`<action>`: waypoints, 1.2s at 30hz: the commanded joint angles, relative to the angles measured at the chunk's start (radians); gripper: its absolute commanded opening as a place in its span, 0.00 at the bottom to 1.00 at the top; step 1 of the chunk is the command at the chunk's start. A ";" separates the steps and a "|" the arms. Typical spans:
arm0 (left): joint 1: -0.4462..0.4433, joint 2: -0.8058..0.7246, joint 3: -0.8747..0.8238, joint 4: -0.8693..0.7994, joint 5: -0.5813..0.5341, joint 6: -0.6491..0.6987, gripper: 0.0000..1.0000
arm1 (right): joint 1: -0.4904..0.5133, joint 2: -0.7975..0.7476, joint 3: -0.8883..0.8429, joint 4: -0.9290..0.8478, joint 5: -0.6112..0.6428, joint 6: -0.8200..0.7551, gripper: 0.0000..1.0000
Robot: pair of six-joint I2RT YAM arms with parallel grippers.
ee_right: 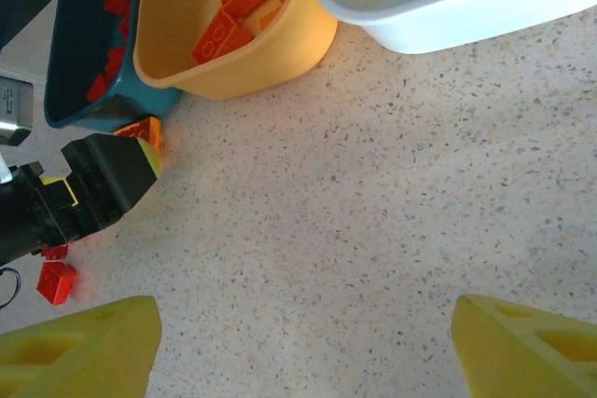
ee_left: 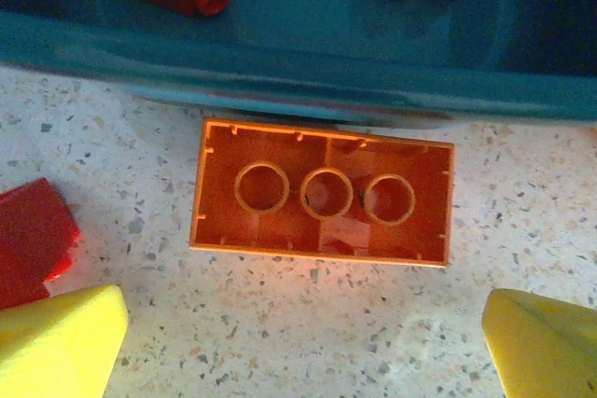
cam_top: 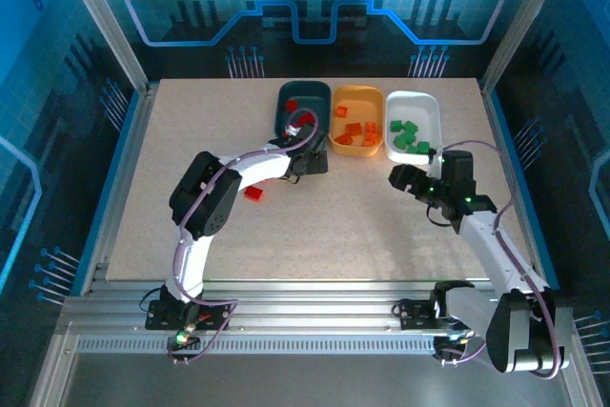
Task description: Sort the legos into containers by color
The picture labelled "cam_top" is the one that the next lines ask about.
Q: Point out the aluminium front rail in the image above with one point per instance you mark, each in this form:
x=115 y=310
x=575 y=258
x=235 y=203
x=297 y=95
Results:
x=310 y=307

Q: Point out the small LED circuit board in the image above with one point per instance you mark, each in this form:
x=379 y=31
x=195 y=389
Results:
x=183 y=338
x=453 y=338

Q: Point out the aluminium frame post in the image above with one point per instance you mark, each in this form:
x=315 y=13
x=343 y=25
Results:
x=524 y=21
x=102 y=21

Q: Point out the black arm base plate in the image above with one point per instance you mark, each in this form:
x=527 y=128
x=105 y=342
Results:
x=214 y=314
x=410 y=316

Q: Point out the orange plastic container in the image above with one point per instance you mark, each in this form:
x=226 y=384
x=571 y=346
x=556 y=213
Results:
x=357 y=97

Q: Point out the orange sloped lego brick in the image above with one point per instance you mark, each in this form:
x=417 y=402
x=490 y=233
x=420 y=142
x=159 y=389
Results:
x=343 y=139

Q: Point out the aluminium side rail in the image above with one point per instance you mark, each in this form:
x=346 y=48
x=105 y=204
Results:
x=123 y=188
x=496 y=121

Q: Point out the slotted aluminium strip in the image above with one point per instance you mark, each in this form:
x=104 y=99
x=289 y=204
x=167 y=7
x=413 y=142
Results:
x=310 y=345

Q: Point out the green lego brick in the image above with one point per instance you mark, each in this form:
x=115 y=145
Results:
x=423 y=147
x=401 y=141
x=395 y=126
x=413 y=148
x=410 y=127

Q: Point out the white plastic container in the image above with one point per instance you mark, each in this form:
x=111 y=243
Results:
x=412 y=104

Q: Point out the dark teal plastic container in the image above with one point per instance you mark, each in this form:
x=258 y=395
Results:
x=310 y=92

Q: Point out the grey metal front panel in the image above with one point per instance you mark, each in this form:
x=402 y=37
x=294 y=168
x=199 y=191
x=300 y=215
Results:
x=310 y=383

